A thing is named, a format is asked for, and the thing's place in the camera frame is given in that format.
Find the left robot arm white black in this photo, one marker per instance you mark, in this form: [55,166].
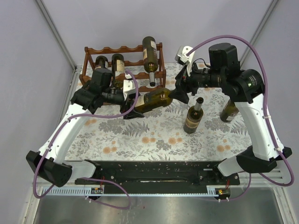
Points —
[49,161]

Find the green wine bottle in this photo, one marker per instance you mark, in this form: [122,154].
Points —
[101,63]

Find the wine bottle brown label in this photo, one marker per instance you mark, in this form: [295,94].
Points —
[150,59]
[194,116]

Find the brown wooden wine rack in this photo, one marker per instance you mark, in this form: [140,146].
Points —
[160,73]

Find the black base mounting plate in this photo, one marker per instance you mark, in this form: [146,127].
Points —
[196,172]

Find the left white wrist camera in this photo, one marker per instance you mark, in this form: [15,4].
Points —
[128,88]

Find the wine bottle brown label back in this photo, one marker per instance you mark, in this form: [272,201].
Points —
[150,59]

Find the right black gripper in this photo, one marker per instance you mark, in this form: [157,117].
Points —
[183,79]

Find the wine bottle brown label front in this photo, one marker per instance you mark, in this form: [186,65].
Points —
[194,116]

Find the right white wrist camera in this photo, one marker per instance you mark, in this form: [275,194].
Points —
[181,56]

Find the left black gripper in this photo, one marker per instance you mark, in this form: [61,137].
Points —
[124,108]

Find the white slotted cable duct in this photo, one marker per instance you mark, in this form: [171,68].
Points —
[202,191]

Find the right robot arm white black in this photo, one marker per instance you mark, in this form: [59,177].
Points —
[246,89]

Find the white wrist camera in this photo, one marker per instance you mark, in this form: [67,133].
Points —
[128,88]
[181,56]

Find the floral patterned table mat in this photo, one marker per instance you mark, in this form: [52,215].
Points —
[159,135]

